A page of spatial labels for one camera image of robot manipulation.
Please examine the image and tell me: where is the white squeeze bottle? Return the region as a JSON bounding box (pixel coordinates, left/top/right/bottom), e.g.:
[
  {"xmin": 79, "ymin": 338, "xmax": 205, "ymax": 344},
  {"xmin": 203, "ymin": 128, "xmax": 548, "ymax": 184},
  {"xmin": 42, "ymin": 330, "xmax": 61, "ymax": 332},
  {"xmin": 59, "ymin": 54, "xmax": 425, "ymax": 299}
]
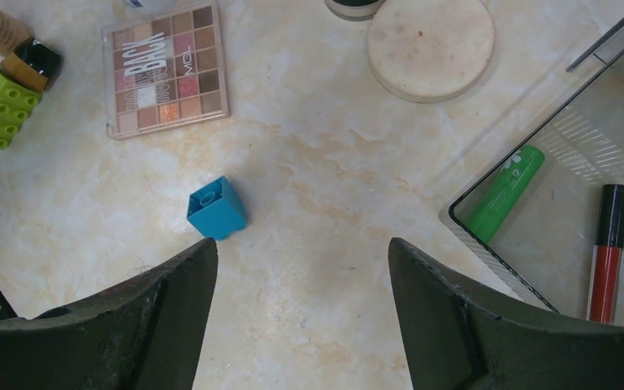
[{"xmin": 123, "ymin": 0, "xmax": 178, "ymax": 13}]

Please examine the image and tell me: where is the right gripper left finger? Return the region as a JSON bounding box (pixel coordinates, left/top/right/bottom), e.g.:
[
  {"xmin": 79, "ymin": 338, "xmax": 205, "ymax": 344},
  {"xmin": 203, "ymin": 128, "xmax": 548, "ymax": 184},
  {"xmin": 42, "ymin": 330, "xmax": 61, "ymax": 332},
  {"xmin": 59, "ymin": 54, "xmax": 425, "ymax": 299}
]
[{"xmin": 0, "ymin": 239, "xmax": 219, "ymax": 389}]

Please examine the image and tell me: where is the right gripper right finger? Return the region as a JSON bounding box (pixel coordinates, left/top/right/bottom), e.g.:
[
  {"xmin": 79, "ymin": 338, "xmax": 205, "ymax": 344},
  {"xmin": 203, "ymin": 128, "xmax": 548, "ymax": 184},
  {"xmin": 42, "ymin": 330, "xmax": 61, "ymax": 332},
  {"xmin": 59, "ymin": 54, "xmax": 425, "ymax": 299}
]
[{"xmin": 388, "ymin": 237, "xmax": 624, "ymax": 389}]

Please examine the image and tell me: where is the beige round wooden disc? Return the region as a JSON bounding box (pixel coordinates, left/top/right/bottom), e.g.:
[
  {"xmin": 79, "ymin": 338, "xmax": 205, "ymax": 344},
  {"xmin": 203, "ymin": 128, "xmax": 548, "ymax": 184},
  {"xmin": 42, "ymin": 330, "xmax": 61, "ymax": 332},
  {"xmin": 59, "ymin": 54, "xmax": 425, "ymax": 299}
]
[{"xmin": 366, "ymin": 0, "xmax": 496, "ymax": 103}]

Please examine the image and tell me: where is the blue toy brick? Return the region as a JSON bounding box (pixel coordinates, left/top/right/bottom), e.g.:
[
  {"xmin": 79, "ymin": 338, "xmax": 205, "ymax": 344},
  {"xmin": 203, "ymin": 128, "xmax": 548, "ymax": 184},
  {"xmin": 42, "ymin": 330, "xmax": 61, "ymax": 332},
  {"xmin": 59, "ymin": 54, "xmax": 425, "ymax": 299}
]
[{"xmin": 187, "ymin": 176, "xmax": 248, "ymax": 241}]

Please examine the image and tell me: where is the red black makeup pencil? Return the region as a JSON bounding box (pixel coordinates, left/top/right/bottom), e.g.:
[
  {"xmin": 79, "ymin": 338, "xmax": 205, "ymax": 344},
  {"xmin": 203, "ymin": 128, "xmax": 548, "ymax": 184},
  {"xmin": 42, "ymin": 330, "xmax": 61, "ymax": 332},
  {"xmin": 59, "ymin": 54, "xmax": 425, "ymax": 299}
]
[{"xmin": 586, "ymin": 184, "xmax": 624, "ymax": 324}]

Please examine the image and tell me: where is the eyeshadow palette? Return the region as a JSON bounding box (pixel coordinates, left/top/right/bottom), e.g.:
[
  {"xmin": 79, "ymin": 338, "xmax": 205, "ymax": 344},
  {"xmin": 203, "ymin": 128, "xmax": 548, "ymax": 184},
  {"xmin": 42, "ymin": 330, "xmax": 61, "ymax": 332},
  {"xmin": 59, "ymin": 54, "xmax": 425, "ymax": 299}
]
[{"xmin": 102, "ymin": 1, "xmax": 230, "ymax": 140}]

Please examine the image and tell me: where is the black round compact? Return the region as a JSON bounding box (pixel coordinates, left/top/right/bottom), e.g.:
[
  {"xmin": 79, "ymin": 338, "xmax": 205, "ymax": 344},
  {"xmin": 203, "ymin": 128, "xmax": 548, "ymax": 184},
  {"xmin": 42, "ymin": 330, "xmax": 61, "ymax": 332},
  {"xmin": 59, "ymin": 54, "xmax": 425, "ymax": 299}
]
[{"xmin": 323, "ymin": 0, "xmax": 385, "ymax": 21}]

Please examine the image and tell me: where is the green tube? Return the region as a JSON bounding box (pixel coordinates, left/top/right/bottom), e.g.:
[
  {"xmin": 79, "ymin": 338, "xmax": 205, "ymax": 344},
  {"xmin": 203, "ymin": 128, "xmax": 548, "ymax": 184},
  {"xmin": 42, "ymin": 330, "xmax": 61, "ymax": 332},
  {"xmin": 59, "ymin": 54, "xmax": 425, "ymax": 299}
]
[{"xmin": 466, "ymin": 145, "xmax": 545, "ymax": 244}]

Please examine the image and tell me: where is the clear acrylic makeup organizer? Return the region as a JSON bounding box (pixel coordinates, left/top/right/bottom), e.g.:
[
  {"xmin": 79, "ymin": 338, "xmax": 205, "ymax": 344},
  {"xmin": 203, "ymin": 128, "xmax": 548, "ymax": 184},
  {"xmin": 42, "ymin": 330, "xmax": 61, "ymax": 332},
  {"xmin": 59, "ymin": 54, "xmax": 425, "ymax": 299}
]
[{"xmin": 447, "ymin": 17, "xmax": 624, "ymax": 327}]

